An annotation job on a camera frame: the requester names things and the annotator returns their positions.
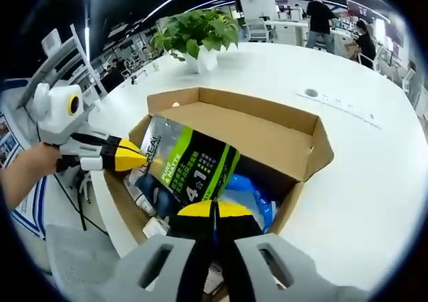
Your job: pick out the light blue wet wipes pack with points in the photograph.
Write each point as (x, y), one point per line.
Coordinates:
(247, 188)

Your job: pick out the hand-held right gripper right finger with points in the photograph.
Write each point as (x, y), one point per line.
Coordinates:
(240, 248)

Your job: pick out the metal storage shelf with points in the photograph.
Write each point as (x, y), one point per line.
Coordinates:
(67, 58)

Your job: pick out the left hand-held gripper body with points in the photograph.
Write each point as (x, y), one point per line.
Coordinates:
(55, 115)

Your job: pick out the grey mesh office chair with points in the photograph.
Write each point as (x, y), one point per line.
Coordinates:
(77, 258)

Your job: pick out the brown cardboard shoe box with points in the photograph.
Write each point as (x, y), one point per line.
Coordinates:
(267, 138)

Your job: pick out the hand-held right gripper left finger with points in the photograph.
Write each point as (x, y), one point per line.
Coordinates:
(190, 248)

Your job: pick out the silver green sachet pack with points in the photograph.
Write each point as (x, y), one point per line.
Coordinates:
(174, 168)

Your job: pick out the green potted plant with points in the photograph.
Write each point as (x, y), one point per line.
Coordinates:
(197, 28)

